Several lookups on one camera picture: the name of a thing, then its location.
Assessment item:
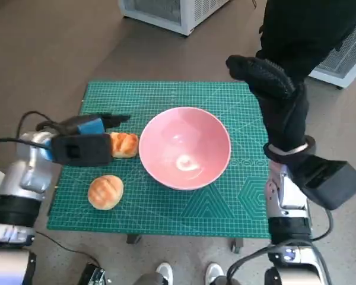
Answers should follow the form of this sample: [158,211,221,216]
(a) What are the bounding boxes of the green cutting mat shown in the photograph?
[46,80,274,240]

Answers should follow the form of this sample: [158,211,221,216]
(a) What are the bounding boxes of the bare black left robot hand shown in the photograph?
[58,112,131,137]

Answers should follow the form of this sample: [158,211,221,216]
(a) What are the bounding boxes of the pink bowl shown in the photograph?
[138,106,232,191]

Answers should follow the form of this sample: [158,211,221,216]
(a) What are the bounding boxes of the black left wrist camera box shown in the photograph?
[51,133,112,167]

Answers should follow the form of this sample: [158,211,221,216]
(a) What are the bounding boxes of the white shoe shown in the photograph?
[155,263,174,285]
[205,263,225,285]

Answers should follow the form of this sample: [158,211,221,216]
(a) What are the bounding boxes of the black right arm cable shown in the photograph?
[227,246,271,285]

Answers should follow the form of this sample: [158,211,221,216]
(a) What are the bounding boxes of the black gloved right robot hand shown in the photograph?
[225,55,311,155]

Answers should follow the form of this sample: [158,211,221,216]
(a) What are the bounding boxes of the black floor cable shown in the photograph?
[34,230,100,268]

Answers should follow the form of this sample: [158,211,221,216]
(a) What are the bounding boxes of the black left camera cable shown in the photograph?
[17,110,57,136]

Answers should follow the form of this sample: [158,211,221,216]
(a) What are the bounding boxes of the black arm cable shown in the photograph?
[0,137,51,148]
[227,246,271,285]

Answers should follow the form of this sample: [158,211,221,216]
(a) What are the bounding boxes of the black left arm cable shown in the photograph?
[0,137,51,148]

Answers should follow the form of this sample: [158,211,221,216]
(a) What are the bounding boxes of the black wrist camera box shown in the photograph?
[302,154,356,211]
[51,133,112,167]

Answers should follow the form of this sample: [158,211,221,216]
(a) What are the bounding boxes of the white cabinet with metal grille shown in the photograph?
[308,20,356,90]

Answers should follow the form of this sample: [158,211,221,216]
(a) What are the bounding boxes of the black metal floor device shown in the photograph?
[78,262,107,285]

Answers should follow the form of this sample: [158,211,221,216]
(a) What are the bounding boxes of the white cabinet with glass front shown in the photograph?
[117,0,232,37]

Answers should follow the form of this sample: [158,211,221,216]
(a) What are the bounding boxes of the oblong toy bread loaf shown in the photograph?
[110,132,139,159]

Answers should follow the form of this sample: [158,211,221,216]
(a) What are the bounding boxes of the black right camera cable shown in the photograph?
[311,207,335,241]

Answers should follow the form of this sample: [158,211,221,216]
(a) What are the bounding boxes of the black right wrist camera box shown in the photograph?
[302,154,356,211]

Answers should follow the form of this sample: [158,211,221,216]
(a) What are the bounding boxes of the round toy bread bun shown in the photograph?
[87,174,125,211]

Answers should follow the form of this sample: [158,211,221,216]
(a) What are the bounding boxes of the person in black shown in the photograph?
[255,0,356,87]

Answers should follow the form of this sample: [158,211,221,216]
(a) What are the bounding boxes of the black camera cable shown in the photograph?
[17,110,57,136]
[311,207,335,241]

